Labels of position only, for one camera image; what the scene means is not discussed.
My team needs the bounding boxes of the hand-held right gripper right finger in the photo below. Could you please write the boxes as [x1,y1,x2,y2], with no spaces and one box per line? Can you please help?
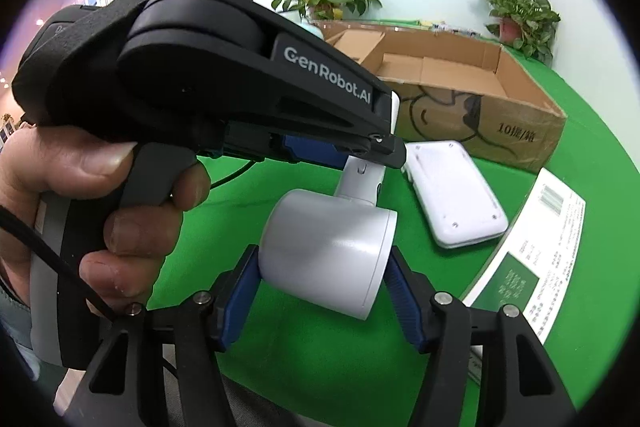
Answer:
[382,246,576,427]

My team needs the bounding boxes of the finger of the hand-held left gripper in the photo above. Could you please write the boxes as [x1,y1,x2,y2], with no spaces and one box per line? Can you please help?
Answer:
[220,122,407,170]

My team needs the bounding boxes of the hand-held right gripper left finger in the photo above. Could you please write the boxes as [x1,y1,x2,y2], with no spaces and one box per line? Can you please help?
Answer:
[87,244,261,427]

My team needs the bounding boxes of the white hair dryer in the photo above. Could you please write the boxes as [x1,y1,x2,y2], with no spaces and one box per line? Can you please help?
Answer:
[258,92,401,322]

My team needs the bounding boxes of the white rectangular device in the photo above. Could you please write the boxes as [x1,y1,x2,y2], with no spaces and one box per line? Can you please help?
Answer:
[404,140,510,250]

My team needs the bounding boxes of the white green printed box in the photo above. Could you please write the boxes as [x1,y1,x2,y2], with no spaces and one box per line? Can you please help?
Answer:
[460,168,587,388]

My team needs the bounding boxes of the large cardboard box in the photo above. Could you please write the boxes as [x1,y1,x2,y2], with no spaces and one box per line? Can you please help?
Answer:
[320,19,568,172]

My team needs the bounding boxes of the person's left hand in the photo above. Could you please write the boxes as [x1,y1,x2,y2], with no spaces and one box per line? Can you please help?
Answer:
[0,124,212,319]

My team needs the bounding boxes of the printed tissue packet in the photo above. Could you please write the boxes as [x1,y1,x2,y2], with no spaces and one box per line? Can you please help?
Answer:
[425,22,481,36]

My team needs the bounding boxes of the potted plant in red pot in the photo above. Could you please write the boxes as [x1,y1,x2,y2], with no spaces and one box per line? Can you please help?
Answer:
[466,0,562,62]

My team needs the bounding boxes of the thin black cable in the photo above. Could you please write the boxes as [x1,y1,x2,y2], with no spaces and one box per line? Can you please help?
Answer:
[209,158,264,188]

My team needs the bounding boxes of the thick black cable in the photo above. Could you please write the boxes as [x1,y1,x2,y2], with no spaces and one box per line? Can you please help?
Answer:
[0,206,121,323]

